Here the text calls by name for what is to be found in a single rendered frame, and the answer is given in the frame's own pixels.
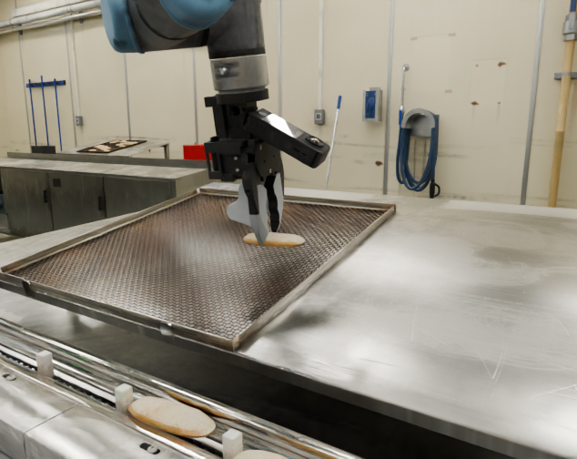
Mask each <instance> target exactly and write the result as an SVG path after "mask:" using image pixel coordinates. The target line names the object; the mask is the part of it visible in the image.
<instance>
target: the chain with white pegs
mask: <svg viewBox="0 0 577 459"><path fill-rule="evenodd" d="M0 354H1V355H3V356H5V357H6V358H9V359H11V360H13V361H15V362H18V363H20V364H23V365H24V366H26V367H28V368H30V369H32V370H34V371H36V372H40V373H42V374H43V375H45V376H47V377H49V378H52V379H54V380H56V381H58V382H60V383H62V384H65V385H67V386H69V387H71V388H73V389H75V390H77V391H80V392H81V393H84V394H86V395H88V396H90V397H93V398H95V399H97V400H98V401H100V402H102V403H105V404H108V405H110V406H112V407H114V408H116V409H118V410H119V411H122V412H124V413H127V414H129V415H131V416H133V415H132V414H131V413H130V411H129V410H128V406H129V405H130V404H131V403H133V402H134V399H133V387H132V386H130V385H128V384H125V383H124V384H122V385H120V386H118V387H117V388H116V389H115V395H116V402H115V403H113V402H111V401H109V400H108V399H106V398H104V397H101V396H97V394H95V393H92V392H90V391H88V390H86V389H85V390H83V388H82V387H79V386H77V385H75V384H73V383H69V382H68V381H66V380H64V379H62V378H60V377H56V376H55V375H54V366H53V358H52V353H51V352H48V351H43V352H40V353H37V354H36V355H35V356H36V364H37V367H35V366H34V365H33V366H32V364H30V363H28V362H24V361H21V360H20V359H18V358H16V357H15V356H12V355H10V354H8V353H6V352H2V351H0ZM133 417H134V416H133ZM169 434H172V435H174V436H175V437H178V438H180V439H182V440H184V441H186V442H188V443H190V444H193V445H195V446H197V447H199V448H201V449H203V450H206V451H208V452H210V453H212V454H214V455H216V456H218V457H221V458H223V459H233V458H234V457H235V456H236V455H238V454H239V453H241V452H243V446H242V432H239V431H237V430H235V429H232V428H231V429H229V430H228V431H227V432H226V433H224V434H223V435H222V444H223V453H222V452H220V451H219V450H217V449H215V448H212V447H210V446H208V445H206V444H202V443H201V442H199V441H197V440H195V439H193V438H189V437H184V436H180V435H176V434H173V433H169Z"/></svg>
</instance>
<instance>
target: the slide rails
mask: <svg viewBox="0 0 577 459"><path fill-rule="evenodd" d="M0 345H1V346H3V347H5V348H7V349H9V350H11V351H13V352H17V353H19V354H21V355H23V356H25V357H27V358H29V359H31V360H34V361H36V356H35V355H36V354H37V353H40V352H43V351H47V350H46V349H43V348H41V347H39V346H36V345H34V344H32V343H30V342H26V341H24V340H21V339H19V338H17V337H15V336H13V335H11V334H8V333H6V332H3V331H0ZM48 352H50V351H48ZM52 358H53V366H54V370H56V371H58V372H61V373H63V374H65V375H67V376H70V377H72V378H74V379H76V380H79V381H80V382H82V383H86V384H88V385H90V386H92V387H94V388H97V389H98V390H100V391H102V392H105V393H108V394H110V395H112V396H115V397H116V395H115V389H116V388H117V387H118V386H120V385H122V384H124V383H125V382H122V381H119V380H118V379H115V378H113V377H111V376H108V375H106V374H104V373H101V372H98V371H96V370H94V369H91V368H89V367H86V366H85V365H83V364H80V363H78V362H74V361H72V360H69V359H67V358H65V357H63V356H61V355H58V354H56V353H53V352H52ZM0 362H2V363H4V364H6V365H8V366H10V367H12V368H14V369H16V370H18V371H19V372H22V373H24V374H27V375H29V376H31V377H33V378H35V379H37V380H38V381H40V382H42V383H45V384H47V385H49V386H51V387H54V388H56V389H57V390H59V391H61V392H63V393H66V394H68V395H70V396H72V397H74V398H76V399H77V400H79V401H82V402H84V403H87V404H89V405H91V406H93V407H95V408H97V409H98V410H100V411H102V412H104V413H108V414H110V415H112V416H114V417H116V418H117V419H119V420H121V421H123V422H125V423H128V424H130V425H132V426H134V427H136V428H138V429H140V430H142V431H144V432H146V433H148V434H151V435H153V436H155V437H156V438H158V439H160V440H163V441H165V442H167V443H169V444H172V445H174V446H175V447H177V448H179V449H181V450H183V451H185V452H187V453H190V454H193V455H194V456H196V457H198V458H200V459H223V458H221V457H218V456H216V455H214V454H212V453H210V452H208V451H206V450H203V449H201V448H199V447H197V446H195V445H193V444H190V443H188V442H186V441H184V440H182V439H180V438H178V437H175V436H174V435H172V434H170V433H167V432H165V431H162V430H160V429H158V428H156V427H154V426H151V425H149V424H146V423H143V422H141V421H139V420H138V419H137V418H135V417H133V416H131V415H129V414H127V413H124V412H122V411H119V410H118V409H116V408H114V407H112V406H110V405H108V404H105V403H102V402H100V401H98V400H97V399H95V398H93V397H90V396H88V395H86V394H84V393H81V392H80V391H77V390H75V389H73V388H71V387H69V386H67V385H65V384H62V383H60V382H58V381H56V380H54V379H52V378H49V377H47V376H45V375H43V374H42V373H40V372H36V371H34V370H32V369H30V368H28V367H26V366H24V365H23V364H20V363H18V362H15V361H13V360H11V359H9V358H6V357H5V356H3V355H1V354H0ZM126 384H128V383H126ZM128 385H130V384H128ZM130 386H132V387H133V399H134V401H136V400H138V399H139V398H142V397H147V396H150V397H156V398H161V397H158V396H156V395H154V394H152V393H148V392H146V391H144V390H141V389H139V388H137V387H135V386H133V385H130ZM212 420H213V419H212ZM213 421H214V422H215V424H216V427H215V429H214V431H213V432H212V433H211V434H209V435H208V436H206V438H207V439H209V440H212V441H214V442H216V443H218V444H222V435H223V434H224V433H226V432H227V431H228V430H229V429H231V428H232V429H235V428H233V427H230V426H228V425H226V424H223V423H220V422H218V421H216V420H213ZM235 430H237V431H239V432H241V431H240V430H238V429H235ZM222 445H223V444H222ZM242 446H243V452H244V451H247V450H262V451H267V452H271V453H274V454H280V455H282V456H284V457H286V458H288V459H307V458H305V457H303V456H300V455H298V454H294V453H292V452H290V451H288V450H285V449H283V448H281V447H278V446H276V445H274V444H271V443H268V442H266V441H263V440H261V439H259V438H257V437H255V436H252V435H250V434H248V433H244V432H242Z"/></svg>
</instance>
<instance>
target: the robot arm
mask: <svg viewBox="0 0 577 459"><path fill-rule="evenodd" d="M261 2H262V1H261V0H100V5H101V13H102V18H103V23H104V27H105V30H106V36H107V39H108V41H109V43H110V45H111V46H112V47H113V49H114V50H116V51H117V52H118V53H139V54H145V52H153V51H163V50H173V49H183V48H194V47H203V46H207V47H208V58H209V62H210V68H211V75H212V81H213V88H214V90H216V91H218V94H215V95H214V96H213V97H204V101H205V107H212V110H213V117H214V123H215V129H216V136H214V137H211V138H210V140H209V141H208V142H205V143H204V148H205V154H206V160H207V165H208V176H209V179H221V181H225V182H234V181H236V180H238V179H242V183H241V184H240V185H239V187H238V200H237V201H235V202H233V203H231V204H229V205H228V207H227V214H228V217H229V218H230V219H232V220H234V221H237V222H240V223H243V224H246V225H248V226H250V227H252V229H253V231H254V234H255V236H256V239H257V240H258V243H259V244H264V242H265V240H266V238H267V236H268V233H269V229H268V213H270V225H271V230H272V232H276V233H277V232H278V228H279V226H280V223H281V218H282V210H283V197H284V168H283V163H282V159H281V156H280V150H281V151H283V152H285V153H286V154H288V155H290V156H292V157H293V158H295V159H297V160H298V161H300V162H301V163H303V164H305V165H307V166H308V167H311V168H317V167H318V166H319V165H320V164H322V163H323V162H324V161H325V159H326V157H327V155H328V153H329V151H330V145H328V144H327V143H325V142H324V141H322V140H321V139H319V138H317V137H314V136H312V135H310V134H309V133H307V132H305V131H304V130H302V129H300V128H298V127H296V126H294V125H292V124H290V123H289V122H288V121H286V120H284V119H282V118H280V117H278V116H276V115H274V114H273V113H271V112H269V111H267V110H266V109H265V108H261V109H259V110H258V107H257V101H261V100H265V99H269V95H268V88H265V87H266V86H267V85H268V84H269V79H268V64H267V56H266V55H263V54H266V49H265V40H264V31H263V23H262V14H261V5H260V4H261ZM256 55H259V56H256ZM238 56H241V57H238ZM228 57H232V58H228ZM220 58H224V59H220ZM210 59H215V60H210ZM208 153H211V157H212V163H213V169H214V171H211V167H210V161H209V154H208Z"/></svg>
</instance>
